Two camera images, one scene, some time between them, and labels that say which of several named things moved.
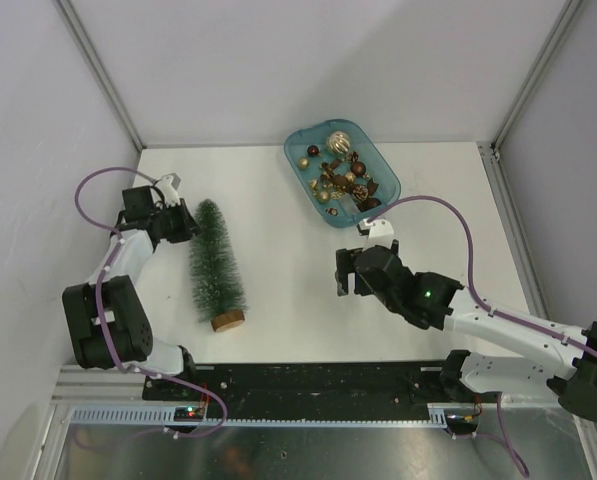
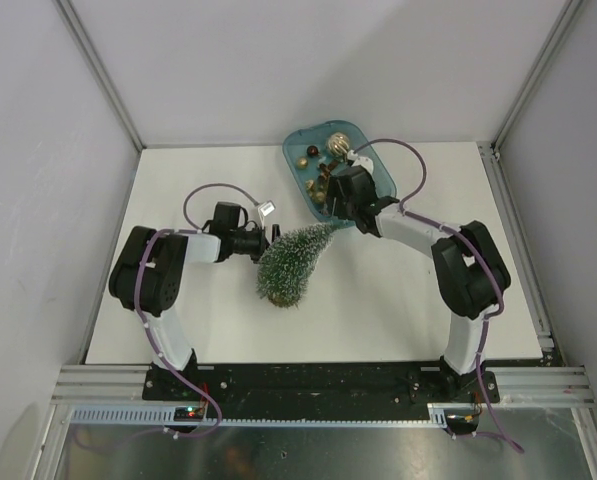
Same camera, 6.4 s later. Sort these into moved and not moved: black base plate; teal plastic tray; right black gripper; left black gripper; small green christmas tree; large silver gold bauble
Moved: right black gripper; left black gripper; small green christmas tree
Not moved: teal plastic tray; large silver gold bauble; black base plate
